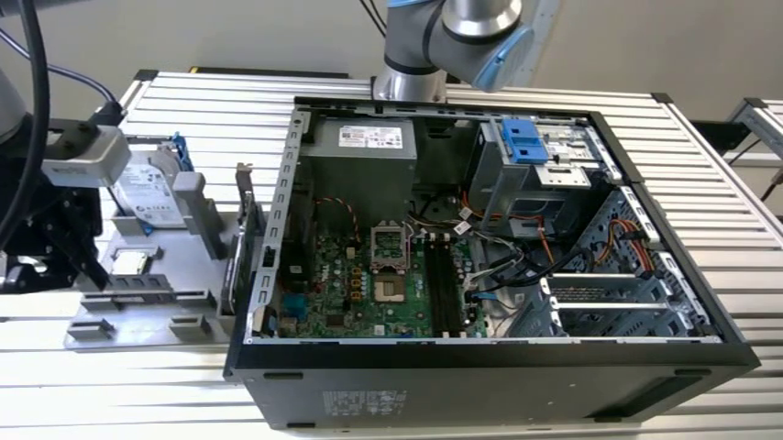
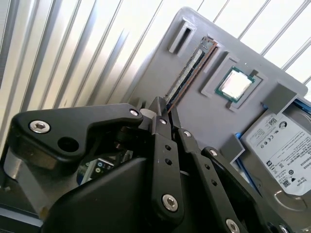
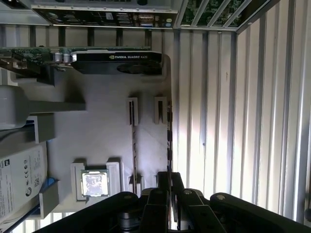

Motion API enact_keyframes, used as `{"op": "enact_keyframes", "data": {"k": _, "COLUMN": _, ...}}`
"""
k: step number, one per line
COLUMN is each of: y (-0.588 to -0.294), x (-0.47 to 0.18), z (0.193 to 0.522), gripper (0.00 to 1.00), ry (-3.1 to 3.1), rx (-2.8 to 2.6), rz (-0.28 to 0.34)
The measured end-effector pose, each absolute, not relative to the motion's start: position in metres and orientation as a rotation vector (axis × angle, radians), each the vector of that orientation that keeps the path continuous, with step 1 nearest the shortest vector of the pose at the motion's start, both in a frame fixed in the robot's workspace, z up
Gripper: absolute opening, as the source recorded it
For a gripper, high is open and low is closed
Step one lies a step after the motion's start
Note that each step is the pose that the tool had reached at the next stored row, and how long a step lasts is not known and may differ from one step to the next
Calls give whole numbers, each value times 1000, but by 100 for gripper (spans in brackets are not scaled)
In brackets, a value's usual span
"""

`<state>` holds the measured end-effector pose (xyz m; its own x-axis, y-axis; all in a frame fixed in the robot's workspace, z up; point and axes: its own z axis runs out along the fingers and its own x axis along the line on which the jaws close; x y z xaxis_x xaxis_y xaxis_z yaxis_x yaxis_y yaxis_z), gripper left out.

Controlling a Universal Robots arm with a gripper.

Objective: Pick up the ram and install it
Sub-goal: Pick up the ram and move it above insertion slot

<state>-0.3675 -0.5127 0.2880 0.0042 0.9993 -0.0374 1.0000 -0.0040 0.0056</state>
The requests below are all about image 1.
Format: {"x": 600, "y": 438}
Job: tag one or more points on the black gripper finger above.
{"x": 36, "y": 275}
{"x": 78, "y": 252}

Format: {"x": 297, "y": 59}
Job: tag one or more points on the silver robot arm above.
{"x": 421, "y": 41}

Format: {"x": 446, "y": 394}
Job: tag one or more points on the RAM stick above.
{"x": 149, "y": 298}

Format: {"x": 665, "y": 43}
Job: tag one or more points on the black RAM slot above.
{"x": 433, "y": 284}
{"x": 441, "y": 284}
{"x": 450, "y": 284}

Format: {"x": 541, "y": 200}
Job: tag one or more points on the silver CPU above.
{"x": 130, "y": 263}

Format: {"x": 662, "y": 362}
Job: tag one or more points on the hard disk in blue carrier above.
{"x": 152, "y": 197}

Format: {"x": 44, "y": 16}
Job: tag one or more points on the grey parts rack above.
{"x": 142, "y": 327}

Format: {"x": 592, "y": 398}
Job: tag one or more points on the graphics card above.
{"x": 234, "y": 275}

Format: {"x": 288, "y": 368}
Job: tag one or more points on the blue serial port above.
{"x": 293, "y": 306}

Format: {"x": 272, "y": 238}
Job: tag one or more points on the black chipset chip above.
{"x": 334, "y": 320}

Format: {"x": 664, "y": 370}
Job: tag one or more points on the grey power supply unit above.
{"x": 360, "y": 179}

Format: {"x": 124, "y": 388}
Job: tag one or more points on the CPU socket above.
{"x": 389, "y": 289}

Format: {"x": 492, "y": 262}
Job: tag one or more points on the green motherboard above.
{"x": 397, "y": 316}

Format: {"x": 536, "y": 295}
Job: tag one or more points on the blue SATA plug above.
{"x": 482, "y": 296}

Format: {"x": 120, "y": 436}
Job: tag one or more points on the metal drive cage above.
{"x": 506, "y": 183}

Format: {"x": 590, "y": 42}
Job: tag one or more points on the black PC case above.
{"x": 489, "y": 389}

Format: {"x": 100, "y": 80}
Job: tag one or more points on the blue drive latch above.
{"x": 522, "y": 142}

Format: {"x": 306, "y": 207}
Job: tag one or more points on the metal disk bay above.
{"x": 610, "y": 306}

